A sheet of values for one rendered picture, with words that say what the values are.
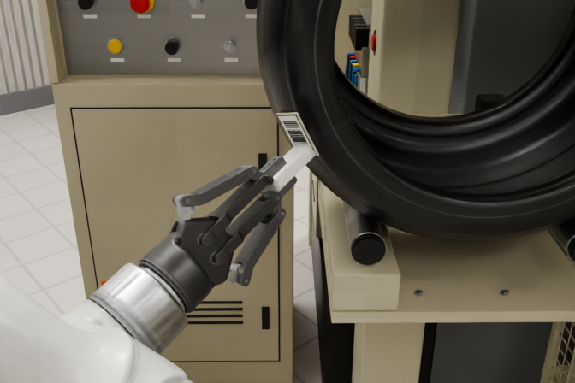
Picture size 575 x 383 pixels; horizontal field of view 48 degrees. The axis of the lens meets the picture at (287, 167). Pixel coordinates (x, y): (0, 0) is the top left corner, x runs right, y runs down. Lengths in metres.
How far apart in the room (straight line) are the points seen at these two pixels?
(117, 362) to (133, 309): 0.16
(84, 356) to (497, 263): 0.70
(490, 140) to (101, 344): 0.76
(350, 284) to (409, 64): 0.43
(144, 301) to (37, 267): 1.96
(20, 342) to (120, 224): 1.22
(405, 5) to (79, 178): 0.90
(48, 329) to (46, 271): 2.09
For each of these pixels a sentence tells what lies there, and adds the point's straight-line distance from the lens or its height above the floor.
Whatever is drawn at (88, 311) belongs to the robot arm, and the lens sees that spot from 0.65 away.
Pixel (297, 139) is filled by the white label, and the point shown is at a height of 1.05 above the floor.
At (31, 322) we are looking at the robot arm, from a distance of 0.47.
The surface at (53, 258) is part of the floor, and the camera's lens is 2.62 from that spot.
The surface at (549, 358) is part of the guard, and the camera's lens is 1.56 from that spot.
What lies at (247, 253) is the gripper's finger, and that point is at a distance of 0.73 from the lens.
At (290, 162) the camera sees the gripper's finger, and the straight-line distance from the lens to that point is 0.75.
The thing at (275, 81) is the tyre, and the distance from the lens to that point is 0.76.
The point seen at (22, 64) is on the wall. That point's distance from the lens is 4.19.
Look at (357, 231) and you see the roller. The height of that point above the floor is 0.92.
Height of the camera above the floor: 1.35
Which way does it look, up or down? 25 degrees down
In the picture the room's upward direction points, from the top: straight up
